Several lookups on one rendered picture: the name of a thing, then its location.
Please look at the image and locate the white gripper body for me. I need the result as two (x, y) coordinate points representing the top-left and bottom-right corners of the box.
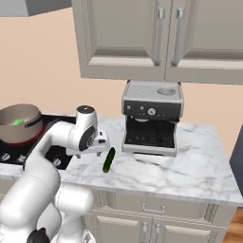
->
(65, 143), (111, 158)

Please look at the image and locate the green cucumber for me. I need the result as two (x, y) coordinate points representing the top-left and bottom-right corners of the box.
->
(102, 147), (117, 174)

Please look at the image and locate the grey pot with red base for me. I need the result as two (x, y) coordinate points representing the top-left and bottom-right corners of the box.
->
(0, 103), (45, 145)

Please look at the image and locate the green corn in husk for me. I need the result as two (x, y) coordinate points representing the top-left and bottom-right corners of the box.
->
(12, 118), (28, 126)

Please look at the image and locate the black hob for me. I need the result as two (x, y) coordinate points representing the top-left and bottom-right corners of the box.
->
(0, 114), (78, 172)

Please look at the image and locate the silver black coffee machine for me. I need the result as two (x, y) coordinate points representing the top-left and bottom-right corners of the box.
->
(121, 80), (185, 158)

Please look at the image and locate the beige base cupboard door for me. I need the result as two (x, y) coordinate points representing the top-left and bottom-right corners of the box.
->
(151, 217), (223, 243)
(89, 211), (154, 243)

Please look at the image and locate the beige drawer front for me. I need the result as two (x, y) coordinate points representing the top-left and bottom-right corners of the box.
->
(113, 191), (220, 223)

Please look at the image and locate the dark grey fridge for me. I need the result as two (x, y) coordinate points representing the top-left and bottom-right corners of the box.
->
(229, 122), (243, 197)

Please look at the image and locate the grey range hood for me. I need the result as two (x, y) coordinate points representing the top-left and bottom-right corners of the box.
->
(0, 0), (73, 18)

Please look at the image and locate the silver drawer handle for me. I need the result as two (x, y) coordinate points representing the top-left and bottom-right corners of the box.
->
(140, 202), (167, 215)

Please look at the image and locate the silver base cupboard handle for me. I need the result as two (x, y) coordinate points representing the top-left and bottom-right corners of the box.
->
(141, 221), (149, 243)
(154, 223), (162, 243)

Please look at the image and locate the beige wall cupboard door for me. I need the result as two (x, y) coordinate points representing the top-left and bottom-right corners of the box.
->
(164, 0), (243, 86)
(71, 0), (174, 82)

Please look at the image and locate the silver wall cupboard handle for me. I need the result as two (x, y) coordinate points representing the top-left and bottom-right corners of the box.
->
(153, 7), (166, 67)
(171, 7), (185, 67)

